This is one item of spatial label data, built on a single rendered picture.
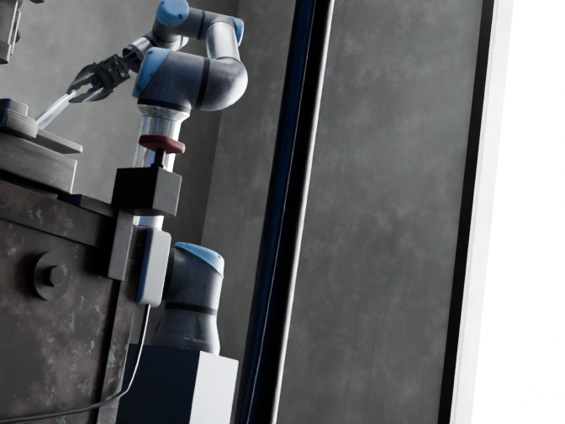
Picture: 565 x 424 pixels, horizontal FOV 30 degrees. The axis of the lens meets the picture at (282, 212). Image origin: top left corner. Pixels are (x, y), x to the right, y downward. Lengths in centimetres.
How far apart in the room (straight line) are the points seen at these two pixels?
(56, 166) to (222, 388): 75
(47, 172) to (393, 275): 495
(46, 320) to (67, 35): 505
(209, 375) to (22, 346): 66
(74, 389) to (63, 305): 14
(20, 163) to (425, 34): 544
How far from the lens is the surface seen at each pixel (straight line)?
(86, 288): 175
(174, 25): 265
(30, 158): 171
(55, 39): 659
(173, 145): 175
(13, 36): 194
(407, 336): 643
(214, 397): 227
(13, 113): 167
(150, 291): 183
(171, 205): 174
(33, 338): 168
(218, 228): 742
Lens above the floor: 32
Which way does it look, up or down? 12 degrees up
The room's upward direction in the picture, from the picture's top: 8 degrees clockwise
